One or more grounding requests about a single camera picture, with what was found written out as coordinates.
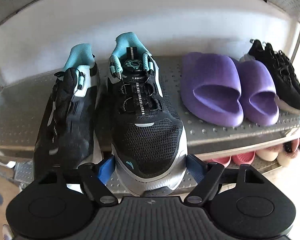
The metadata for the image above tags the metal perforated shoe rack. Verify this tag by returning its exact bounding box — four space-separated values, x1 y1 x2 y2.
0 0 300 200

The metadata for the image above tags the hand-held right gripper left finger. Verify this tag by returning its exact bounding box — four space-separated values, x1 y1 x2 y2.
37 154 118 206

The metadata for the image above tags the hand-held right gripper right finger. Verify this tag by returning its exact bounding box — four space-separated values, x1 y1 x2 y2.
184 154 265 205

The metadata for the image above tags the black teal sneaker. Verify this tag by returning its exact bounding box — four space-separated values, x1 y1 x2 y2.
34 44 102 180
95 32 189 197

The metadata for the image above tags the purple slide sandal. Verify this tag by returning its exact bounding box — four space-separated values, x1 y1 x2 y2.
237 60 280 127
181 52 244 127

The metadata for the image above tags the pink fuzzy slipper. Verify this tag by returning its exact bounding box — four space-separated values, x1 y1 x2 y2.
277 136 300 167
255 144 283 162

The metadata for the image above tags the black pale-soled sneaker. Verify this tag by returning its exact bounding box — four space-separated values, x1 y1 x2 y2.
240 39 300 115
265 42 300 110

